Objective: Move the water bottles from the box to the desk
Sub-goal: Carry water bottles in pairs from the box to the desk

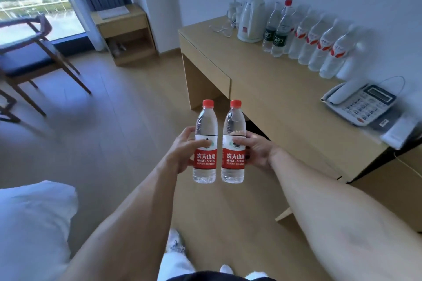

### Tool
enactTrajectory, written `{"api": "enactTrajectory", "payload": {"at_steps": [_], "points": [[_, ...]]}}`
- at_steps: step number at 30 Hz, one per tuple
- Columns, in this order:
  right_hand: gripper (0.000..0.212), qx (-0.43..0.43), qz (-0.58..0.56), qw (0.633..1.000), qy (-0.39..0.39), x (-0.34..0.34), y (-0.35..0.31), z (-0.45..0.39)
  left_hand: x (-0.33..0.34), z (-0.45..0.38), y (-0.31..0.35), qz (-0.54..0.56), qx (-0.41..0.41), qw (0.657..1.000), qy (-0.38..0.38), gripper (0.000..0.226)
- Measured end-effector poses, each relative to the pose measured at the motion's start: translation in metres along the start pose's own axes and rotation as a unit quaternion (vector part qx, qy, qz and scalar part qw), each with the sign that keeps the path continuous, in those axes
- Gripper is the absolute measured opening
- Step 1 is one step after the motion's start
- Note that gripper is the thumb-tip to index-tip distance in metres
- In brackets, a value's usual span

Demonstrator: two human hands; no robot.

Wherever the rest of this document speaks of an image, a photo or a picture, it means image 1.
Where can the light denim shorts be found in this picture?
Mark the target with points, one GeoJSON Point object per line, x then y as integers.
{"type": "Point", "coordinates": [174, 266]}

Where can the person's white right shoe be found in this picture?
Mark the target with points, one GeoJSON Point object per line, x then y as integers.
{"type": "Point", "coordinates": [227, 269]}

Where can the grey desk telephone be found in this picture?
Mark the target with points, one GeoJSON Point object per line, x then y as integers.
{"type": "Point", "coordinates": [362, 106]}

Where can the person's right hand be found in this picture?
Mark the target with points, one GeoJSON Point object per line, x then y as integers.
{"type": "Point", "coordinates": [262, 152]}

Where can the grey remote control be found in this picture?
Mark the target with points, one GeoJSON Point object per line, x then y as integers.
{"type": "Point", "coordinates": [399, 132]}

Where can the white bed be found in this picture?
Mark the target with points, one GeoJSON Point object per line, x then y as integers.
{"type": "Point", "coordinates": [33, 231]}

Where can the wooden side cabinet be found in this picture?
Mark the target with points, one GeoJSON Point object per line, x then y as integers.
{"type": "Point", "coordinates": [125, 27]}

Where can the white slippers pair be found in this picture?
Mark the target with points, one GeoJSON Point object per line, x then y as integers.
{"type": "Point", "coordinates": [118, 48]}

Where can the person's white left shoe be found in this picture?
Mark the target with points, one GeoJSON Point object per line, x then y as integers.
{"type": "Point", "coordinates": [174, 241]}

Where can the wooden chair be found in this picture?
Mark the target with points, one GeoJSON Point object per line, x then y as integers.
{"type": "Point", "coordinates": [26, 60]}

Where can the white sheer curtain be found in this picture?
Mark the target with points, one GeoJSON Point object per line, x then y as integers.
{"type": "Point", "coordinates": [82, 14]}

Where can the person's right forearm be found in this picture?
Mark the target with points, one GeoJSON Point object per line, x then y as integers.
{"type": "Point", "coordinates": [343, 221]}

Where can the black t-shirt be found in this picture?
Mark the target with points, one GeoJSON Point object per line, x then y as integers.
{"type": "Point", "coordinates": [214, 277]}

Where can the person's left hand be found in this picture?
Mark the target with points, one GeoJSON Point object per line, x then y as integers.
{"type": "Point", "coordinates": [181, 152]}

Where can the person's left forearm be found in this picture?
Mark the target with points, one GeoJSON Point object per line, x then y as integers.
{"type": "Point", "coordinates": [125, 228]}

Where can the large glass window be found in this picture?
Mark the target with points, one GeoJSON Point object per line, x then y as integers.
{"type": "Point", "coordinates": [29, 1]}

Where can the person's white shoe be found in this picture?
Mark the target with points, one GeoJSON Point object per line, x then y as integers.
{"type": "Point", "coordinates": [227, 269]}
{"type": "Point", "coordinates": [174, 241]}

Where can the white electric kettle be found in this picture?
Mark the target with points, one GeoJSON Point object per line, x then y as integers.
{"type": "Point", "coordinates": [252, 20]}

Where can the pink flat item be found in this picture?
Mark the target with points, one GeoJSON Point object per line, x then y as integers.
{"type": "Point", "coordinates": [113, 13]}

